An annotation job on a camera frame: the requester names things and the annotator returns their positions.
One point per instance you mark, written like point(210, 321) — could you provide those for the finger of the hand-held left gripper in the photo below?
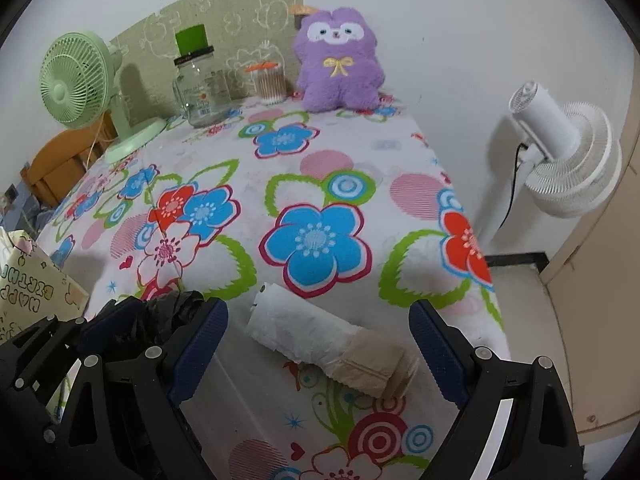
point(47, 435)
point(117, 317)

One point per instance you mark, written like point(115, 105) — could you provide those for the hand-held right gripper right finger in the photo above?
point(437, 350)

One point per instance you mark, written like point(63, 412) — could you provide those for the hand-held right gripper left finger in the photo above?
point(197, 345)

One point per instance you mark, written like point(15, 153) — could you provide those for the black plastic bag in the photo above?
point(165, 310)

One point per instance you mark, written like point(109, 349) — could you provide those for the yellow patterned gift bag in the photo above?
point(30, 280)

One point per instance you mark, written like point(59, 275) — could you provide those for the white and beige paper roll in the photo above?
point(300, 325)

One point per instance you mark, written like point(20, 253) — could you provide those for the blue plaid bedding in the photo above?
point(25, 217)

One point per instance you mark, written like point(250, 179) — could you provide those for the wooden chair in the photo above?
point(55, 165)

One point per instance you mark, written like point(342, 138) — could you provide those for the beige door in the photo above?
point(600, 310)

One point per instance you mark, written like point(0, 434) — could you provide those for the white standing fan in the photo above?
point(575, 160)

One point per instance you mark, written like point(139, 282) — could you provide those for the glass jar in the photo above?
point(200, 95)

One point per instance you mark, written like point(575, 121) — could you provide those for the green desk fan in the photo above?
point(65, 85)

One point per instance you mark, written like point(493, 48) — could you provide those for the cotton swab jar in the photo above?
point(270, 87)

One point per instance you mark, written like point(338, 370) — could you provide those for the green patterned board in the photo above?
point(150, 40)

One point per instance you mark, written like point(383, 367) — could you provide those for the purple plush toy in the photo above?
point(335, 85)

